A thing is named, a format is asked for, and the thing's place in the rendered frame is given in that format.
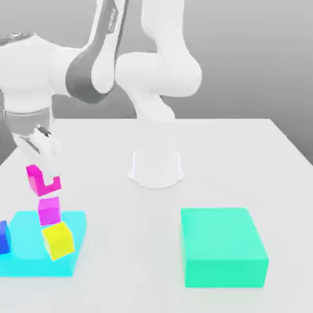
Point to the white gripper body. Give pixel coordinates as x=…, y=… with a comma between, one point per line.
x=40, y=146

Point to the small pink cube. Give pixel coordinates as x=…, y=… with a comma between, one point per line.
x=35, y=182

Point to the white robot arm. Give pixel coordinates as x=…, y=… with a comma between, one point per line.
x=156, y=73

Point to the small magenta cube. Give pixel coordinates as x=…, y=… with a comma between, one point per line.
x=49, y=210

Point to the small yellow cube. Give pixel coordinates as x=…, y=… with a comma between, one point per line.
x=58, y=240

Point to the small blue cube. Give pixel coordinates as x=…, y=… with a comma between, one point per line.
x=3, y=238

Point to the large cyan box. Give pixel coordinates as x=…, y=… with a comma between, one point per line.
x=27, y=264

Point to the large green box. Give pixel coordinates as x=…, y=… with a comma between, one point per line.
x=222, y=247

